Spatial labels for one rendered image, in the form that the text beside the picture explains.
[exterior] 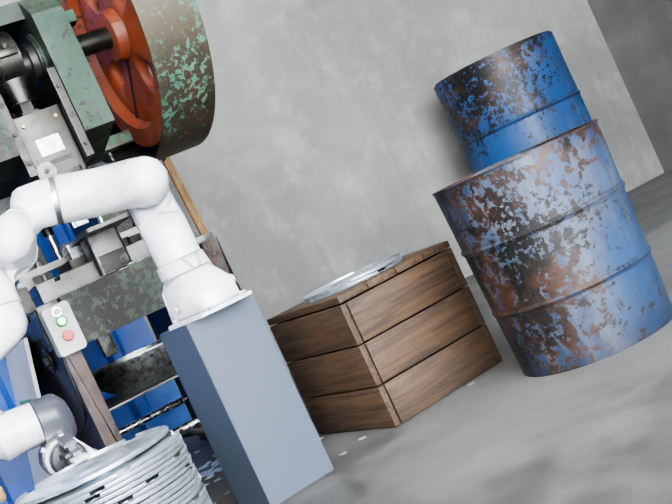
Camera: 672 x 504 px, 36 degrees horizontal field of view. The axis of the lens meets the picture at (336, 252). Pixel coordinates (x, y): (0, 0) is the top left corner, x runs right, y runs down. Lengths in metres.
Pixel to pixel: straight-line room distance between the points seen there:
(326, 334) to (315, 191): 2.16
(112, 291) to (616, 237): 1.37
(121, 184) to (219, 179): 2.25
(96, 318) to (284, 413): 0.74
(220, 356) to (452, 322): 0.66
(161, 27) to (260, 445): 1.24
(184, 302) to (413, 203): 2.72
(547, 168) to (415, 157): 2.75
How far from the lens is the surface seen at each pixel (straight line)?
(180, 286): 2.35
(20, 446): 2.33
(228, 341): 2.34
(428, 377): 2.62
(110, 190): 2.36
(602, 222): 2.33
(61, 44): 3.19
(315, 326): 2.65
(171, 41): 3.00
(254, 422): 2.35
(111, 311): 2.92
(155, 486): 1.74
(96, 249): 3.00
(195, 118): 3.14
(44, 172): 3.10
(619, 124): 5.77
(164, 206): 2.45
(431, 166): 5.03
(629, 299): 2.36
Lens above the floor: 0.53
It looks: 2 degrees down
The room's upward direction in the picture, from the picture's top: 25 degrees counter-clockwise
